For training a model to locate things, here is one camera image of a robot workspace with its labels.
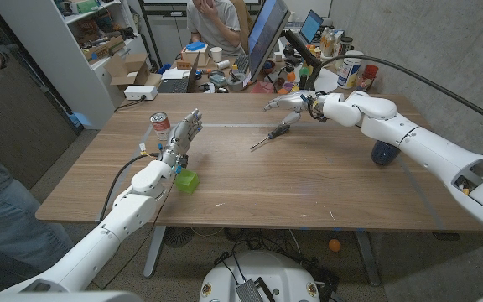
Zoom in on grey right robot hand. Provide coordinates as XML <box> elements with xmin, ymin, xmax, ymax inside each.
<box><xmin>261</xmin><ymin>89</ymin><xmax>330</xmax><ymax>127</ymax></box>

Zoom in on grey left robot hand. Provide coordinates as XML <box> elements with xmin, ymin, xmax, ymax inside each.
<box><xmin>158</xmin><ymin>107</ymin><xmax>205</xmax><ymax>169</ymax></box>

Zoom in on black handled screwdriver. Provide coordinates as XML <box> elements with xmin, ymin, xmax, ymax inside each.
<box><xmin>249</xmin><ymin>123</ymin><xmax>291</xmax><ymax>151</ymax></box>

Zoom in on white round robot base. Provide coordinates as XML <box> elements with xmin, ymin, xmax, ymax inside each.
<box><xmin>199</xmin><ymin>250</ymin><xmax>321</xmax><ymax>302</ymax></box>

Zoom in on red soda can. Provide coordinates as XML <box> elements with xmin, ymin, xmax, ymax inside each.
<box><xmin>149</xmin><ymin>112</ymin><xmax>172</xmax><ymax>142</ymax></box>

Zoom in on green block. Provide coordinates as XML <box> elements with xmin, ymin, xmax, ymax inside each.
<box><xmin>174</xmin><ymin>169</ymin><xmax>200</xmax><ymax>195</ymax></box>

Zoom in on dark blue cup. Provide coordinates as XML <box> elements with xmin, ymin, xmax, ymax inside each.
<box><xmin>370</xmin><ymin>139</ymin><xmax>402</xmax><ymax>166</ymax></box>

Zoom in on red pouch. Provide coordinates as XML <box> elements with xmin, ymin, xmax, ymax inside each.
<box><xmin>249</xmin><ymin>81</ymin><xmax>276</xmax><ymax>94</ymax></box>

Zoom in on black laptop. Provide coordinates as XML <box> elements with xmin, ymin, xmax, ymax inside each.
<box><xmin>156</xmin><ymin>52</ymin><xmax>200</xmax><ymax>94</ymax></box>

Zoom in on white canister blue label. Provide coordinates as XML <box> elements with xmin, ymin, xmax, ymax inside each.
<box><xmin>336</xmin><ymin>49</ymin><xmax>365</xmax><ymax>90</ymax></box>

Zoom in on white power box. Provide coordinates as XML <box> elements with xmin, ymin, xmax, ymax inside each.
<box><xmin>123</xmin><ymin>85</ymin><xmax>158</xmax><ymax>102</ymax></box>

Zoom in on grey tape roll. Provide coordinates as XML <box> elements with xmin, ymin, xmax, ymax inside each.
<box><xmin>227</xmin><ymin>73</ymin><xmax>247</xmax><ymax>92</ymax></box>

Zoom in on clear bottle yellow label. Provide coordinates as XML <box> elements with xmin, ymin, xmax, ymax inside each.
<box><xmin>319</xmin><ymin>27</ymin><xmax>330</xmax><ymax>58</ymax></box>
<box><xmin>326</xmin><ymin>29</ymin><xmax>337</xmax><ymax>58</ymax></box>

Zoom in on black keyboard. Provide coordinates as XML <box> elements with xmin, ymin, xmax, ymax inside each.
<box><xmin>233</xmin><ymin>55</ymin><xmax>251</xmax><ymax>75</ymax></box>

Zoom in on jar with black lid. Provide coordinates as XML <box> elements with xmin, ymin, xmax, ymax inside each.
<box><xmin>339</xmin><ymin>36</ymin><xmax>354</xmax><ymax>56</ymax></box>

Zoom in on large black monitor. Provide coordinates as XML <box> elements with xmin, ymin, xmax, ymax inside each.
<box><xmin>247</xmin><ymin>0</ymin><xmax>292</xmax><ymax>83</ymax></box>

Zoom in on laptop with blue screen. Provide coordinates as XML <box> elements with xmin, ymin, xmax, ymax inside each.
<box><xmin>299</xmin><ymin>8</ymin><xmax>325</xmax><ymax>45</ymax></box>

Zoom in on small cardboard box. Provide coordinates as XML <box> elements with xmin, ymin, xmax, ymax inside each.
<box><xmin>181</xmin><ymin>44</ymin><xmax>210</xmax><ymax>68</ymax></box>

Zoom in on open cardboard box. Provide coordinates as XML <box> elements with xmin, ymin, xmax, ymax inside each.
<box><xmin>103</xmin><ymin>52</ymin><xmax>163</xmax><ymax>91</ymax></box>

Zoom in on round black floor fan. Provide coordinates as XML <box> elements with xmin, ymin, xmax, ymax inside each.
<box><xmin>164</xmin><ymin>226</ymin><xmax>195</xmax><ymax>248</ymax></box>

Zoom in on brown chair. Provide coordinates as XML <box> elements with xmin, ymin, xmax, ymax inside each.
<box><xmin>231</xmin><ymin>0</ymin><xmax>254</xmax><ymax>54</ymax></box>

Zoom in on seated person grey shirt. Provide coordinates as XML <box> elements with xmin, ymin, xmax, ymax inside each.
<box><xmin>185</xmin><ymin>0</ymin><xmax>247</xmax><ymax>58</ymax></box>

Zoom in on grey table leg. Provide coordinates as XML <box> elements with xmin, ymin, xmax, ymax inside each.
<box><xmin>143</xmin><ymin>225</ymin><xmax>167</xmax><ymax>279</ymax></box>
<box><xmin>353</xmin><ymin>230</ymin><xmax>382</xmax><ymax>287</ymax></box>

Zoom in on printed cardboard box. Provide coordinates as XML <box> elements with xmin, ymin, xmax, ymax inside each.
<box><xmin>82</xmin><ymin>35</ymin><xmax>126</xmax><ymax>62</ymax></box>

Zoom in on white shelf unit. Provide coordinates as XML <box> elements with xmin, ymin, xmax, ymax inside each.
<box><xmin>0</xmin><ymin>0</ymin><xmax>150</xmax><ymax>130</ymax></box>

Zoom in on green box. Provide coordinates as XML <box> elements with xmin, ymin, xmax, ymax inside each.
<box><xmin>69</xmin><ymin>0</ymin><xmax>100</xmax><ymax>14</ymax></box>

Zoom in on grey power adapter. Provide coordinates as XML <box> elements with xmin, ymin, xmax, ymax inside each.
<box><xmin>235</xmin><ymin>279</ymin><xmax>264</xmax><ymax>302</ymax></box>

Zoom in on standing person in jeans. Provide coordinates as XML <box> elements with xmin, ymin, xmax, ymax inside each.
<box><xmin>0</xmin><ymin>142</ymin><xmax>75</xmax><ymax>290</ymax></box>

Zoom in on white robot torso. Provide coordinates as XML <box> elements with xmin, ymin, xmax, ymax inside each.
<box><xmin>0</xmin><ymin>290</ymin><xmax>142</xmax><ymax>302</ymax></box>

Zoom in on black power box cable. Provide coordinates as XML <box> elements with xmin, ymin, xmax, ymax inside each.
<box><xmin>113</xmin><ymin>96</ymin><xmax>146</xmax><ymax>114</ymax></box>

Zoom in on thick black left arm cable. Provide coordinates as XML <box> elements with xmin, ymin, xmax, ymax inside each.
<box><xmin>97</xmin><ymin>151</ymin><xmax>161</xmax><ymax>221</ymax></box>

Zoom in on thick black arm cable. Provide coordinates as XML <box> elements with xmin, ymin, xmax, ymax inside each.
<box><xmin>97</xmin><ymin>151</ymin><xmax>161</xmax><ymax>221</ymax></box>
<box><xmin>304</xmin><ymin>54</ymin><xmax>483</xmax><ymax>133</ymax></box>

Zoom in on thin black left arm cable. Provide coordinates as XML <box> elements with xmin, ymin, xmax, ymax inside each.
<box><xmin>102</xmin><ymin>175</ymin><xmax>178</xmax><ymax>290</ymax></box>

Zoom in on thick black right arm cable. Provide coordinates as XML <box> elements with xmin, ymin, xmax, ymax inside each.
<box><xmin>304</xmin><ymin>54</ymin><xmax>483</xmax><ymax>133</ymax></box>

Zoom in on black floor cable bundle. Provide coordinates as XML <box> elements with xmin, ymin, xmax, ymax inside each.
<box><xmin>214</xmin><ymin>228</ymin><xmax>339</xmax><ymax>294</ymax></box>

